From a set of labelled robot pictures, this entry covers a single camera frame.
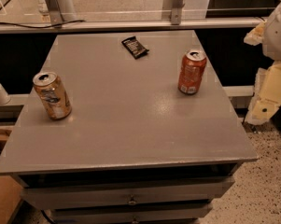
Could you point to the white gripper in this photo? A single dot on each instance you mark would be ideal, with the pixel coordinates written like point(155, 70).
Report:
point(278, 36)

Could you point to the pale orange soda can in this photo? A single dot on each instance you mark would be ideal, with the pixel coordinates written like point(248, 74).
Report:
point(52, 93)

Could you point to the red coke can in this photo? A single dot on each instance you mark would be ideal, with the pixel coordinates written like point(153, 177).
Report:
point(191, 71)

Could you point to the black snack bar wrapper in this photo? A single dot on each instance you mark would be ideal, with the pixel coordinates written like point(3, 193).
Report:
point(136, 49)

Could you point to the grey drawer cabinet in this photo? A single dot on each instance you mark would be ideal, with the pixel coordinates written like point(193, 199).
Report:
point(131, 133)

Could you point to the upper drawer knob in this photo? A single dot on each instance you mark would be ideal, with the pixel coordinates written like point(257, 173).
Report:
point(132, 201)

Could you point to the drawer knob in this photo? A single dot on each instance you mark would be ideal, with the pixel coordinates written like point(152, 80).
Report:
point(135, 221)
point(132, 201)

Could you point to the lower drawer knob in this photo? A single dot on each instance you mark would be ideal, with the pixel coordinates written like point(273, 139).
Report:
point(135, 221)

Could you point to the cardboard box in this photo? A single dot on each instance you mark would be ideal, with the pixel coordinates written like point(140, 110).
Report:
point(9, 189)

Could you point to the grey metal post middle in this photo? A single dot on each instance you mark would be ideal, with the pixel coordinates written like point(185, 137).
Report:
point(172, 11)

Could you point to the grey metal post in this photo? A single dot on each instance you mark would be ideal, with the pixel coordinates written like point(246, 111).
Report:
point(172, 11)
point(54, 12)

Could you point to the grey metal post left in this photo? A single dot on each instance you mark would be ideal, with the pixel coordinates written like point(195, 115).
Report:
point(54, 12)

